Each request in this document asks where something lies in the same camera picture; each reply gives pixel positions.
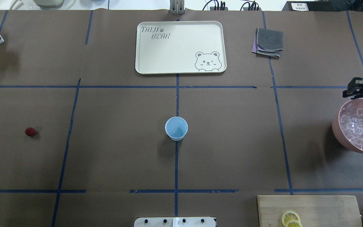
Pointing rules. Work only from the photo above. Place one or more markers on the red strawberry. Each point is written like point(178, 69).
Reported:
point(30, 131)

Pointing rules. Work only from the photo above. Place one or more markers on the light blue plastic cup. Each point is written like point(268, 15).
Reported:
point(176, 128)

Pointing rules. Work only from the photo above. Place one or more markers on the pink bowl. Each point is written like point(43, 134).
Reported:
point(339, 131)

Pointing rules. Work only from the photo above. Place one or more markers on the folded grey cloth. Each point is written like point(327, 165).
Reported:
point(268, 42)

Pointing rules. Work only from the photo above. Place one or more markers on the wooden cutting board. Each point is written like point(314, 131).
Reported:
point(313, 210)

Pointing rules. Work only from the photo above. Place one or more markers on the lemon slice front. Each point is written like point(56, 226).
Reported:
point(289, 215)

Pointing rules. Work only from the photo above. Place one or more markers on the lemon slice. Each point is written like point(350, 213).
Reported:
point(293, 223)
point(289, 215)

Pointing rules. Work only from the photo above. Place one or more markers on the cream bear serving tray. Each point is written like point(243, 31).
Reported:
point(180, 47)

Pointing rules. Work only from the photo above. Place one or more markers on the aluminium frame post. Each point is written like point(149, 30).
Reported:
point(177, 7)

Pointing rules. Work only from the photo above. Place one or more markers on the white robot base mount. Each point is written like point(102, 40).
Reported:
point(175, 222)

